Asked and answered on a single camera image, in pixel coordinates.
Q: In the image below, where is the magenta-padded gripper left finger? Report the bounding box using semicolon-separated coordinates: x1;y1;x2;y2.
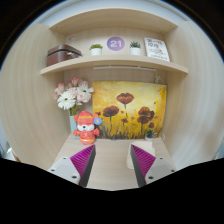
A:
47;143;97;188

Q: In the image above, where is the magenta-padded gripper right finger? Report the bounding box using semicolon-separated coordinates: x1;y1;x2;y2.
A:
129;143;177;188

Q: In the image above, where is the small plant in white pot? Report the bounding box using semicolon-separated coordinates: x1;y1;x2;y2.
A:
144;128;155;143

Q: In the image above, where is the pale blue vase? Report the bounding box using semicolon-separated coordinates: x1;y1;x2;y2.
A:
68;113;79;140

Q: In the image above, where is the red plush mouse toy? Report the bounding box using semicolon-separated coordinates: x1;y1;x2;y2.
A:
72;110;103;146

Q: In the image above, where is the yellow poppy flower painting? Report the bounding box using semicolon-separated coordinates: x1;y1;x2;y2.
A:
91;80;168;140

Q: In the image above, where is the pink and white flower bouquet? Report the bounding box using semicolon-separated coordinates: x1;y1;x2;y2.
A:
54;76;95;117

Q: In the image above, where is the white light bar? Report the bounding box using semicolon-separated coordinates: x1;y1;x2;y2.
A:
92;65;157;72

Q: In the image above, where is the thin white cable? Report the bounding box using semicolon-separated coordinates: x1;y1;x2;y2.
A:
153;74;164;85

